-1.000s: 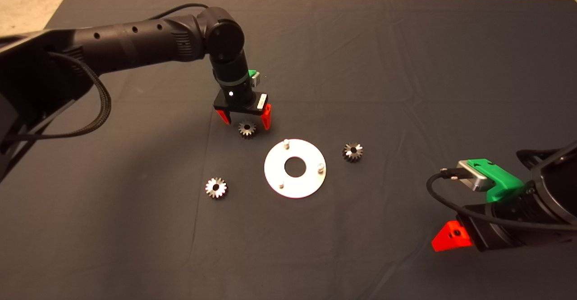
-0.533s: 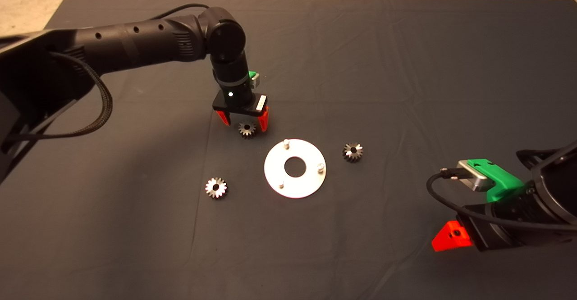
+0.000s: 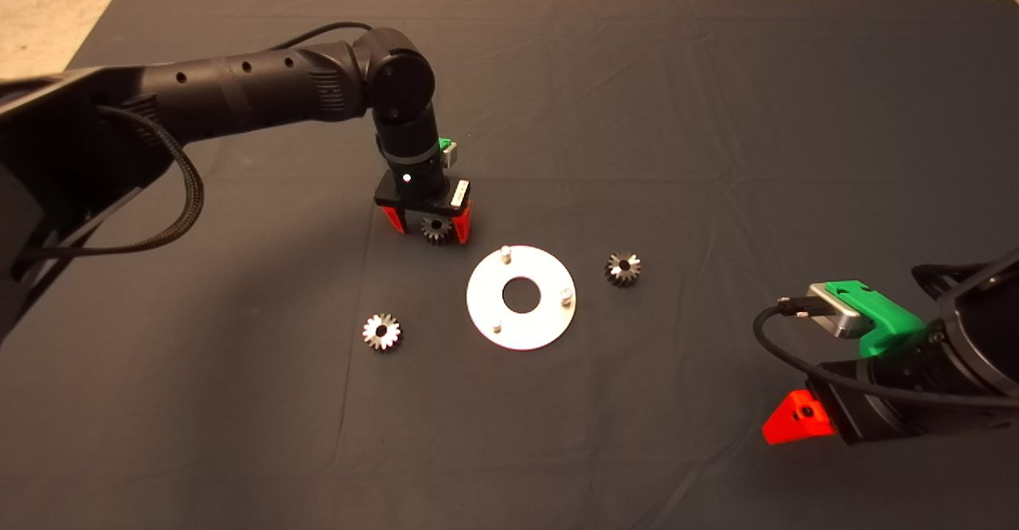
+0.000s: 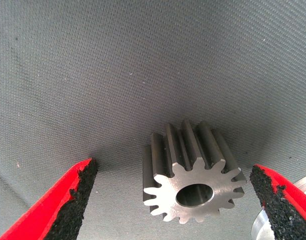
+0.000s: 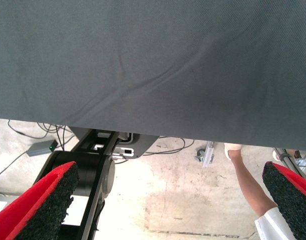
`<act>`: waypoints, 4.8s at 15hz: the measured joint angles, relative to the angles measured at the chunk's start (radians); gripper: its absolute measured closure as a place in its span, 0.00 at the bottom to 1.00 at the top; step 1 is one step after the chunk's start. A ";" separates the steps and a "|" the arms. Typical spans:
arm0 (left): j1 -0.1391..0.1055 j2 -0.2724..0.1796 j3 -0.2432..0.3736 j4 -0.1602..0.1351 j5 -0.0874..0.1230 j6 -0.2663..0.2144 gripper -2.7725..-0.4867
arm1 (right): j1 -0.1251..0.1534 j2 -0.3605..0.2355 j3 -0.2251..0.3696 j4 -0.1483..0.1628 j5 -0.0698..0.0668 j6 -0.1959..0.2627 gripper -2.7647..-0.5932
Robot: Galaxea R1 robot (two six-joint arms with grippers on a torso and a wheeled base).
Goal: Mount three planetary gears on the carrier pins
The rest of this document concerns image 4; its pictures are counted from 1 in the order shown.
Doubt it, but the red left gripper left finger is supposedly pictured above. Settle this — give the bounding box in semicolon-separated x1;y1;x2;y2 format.
0;157;98;240

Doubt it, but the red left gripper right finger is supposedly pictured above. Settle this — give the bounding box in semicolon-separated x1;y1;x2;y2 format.
249;163;306;240

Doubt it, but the small steel planetary gear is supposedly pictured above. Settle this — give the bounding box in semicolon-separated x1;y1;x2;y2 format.
142;119;247;225

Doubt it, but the round metal carrier plate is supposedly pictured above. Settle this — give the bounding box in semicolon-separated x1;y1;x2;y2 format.
252;172;306;240

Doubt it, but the dark grey table cloth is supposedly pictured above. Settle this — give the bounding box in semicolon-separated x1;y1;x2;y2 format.
0;0;306;240

